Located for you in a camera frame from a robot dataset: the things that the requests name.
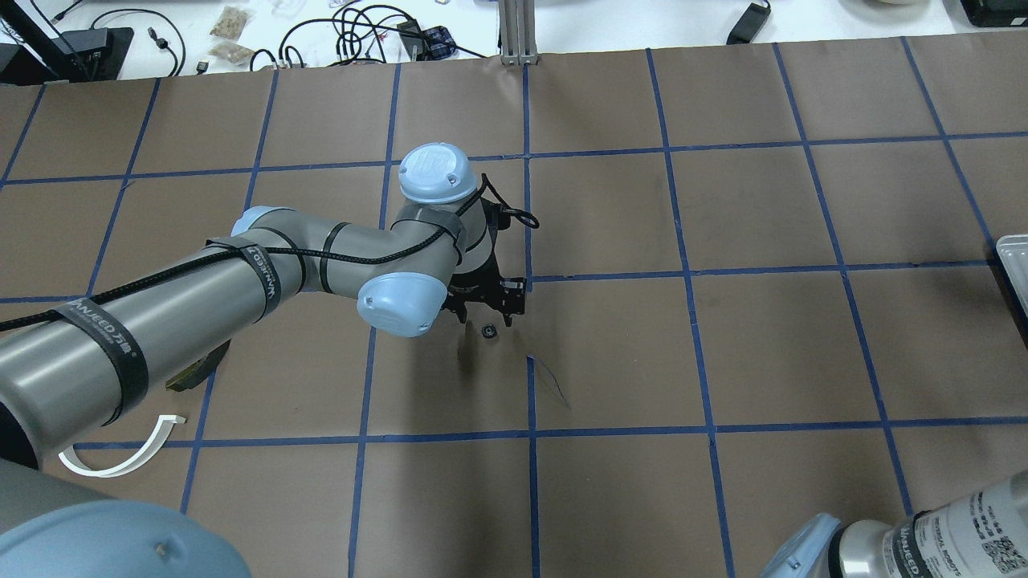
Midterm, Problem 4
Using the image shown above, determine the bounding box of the loose blue tape strip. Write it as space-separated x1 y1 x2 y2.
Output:
526 352 570 410

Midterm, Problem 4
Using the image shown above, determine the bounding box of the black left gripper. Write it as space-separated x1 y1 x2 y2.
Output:
443 268 528 327

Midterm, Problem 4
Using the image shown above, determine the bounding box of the aluminium frame post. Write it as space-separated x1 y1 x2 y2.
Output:
495 0 539 66

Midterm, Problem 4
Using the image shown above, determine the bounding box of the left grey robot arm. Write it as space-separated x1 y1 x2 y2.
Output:
1 142 539 577

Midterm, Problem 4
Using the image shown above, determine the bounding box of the white curved plastic clamp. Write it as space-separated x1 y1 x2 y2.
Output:
58 414 187 478

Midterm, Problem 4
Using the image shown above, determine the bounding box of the olive green brake shoe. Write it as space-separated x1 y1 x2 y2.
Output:
166 340 231 393

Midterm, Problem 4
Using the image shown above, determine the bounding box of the black power adapter with cables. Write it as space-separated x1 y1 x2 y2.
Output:
247 1 487 71

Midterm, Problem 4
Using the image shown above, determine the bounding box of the bag of small parts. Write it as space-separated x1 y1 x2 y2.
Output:
208 40 254 67
209 5 251 41

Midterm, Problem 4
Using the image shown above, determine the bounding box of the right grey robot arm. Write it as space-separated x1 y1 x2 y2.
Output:
760 471 1027 577

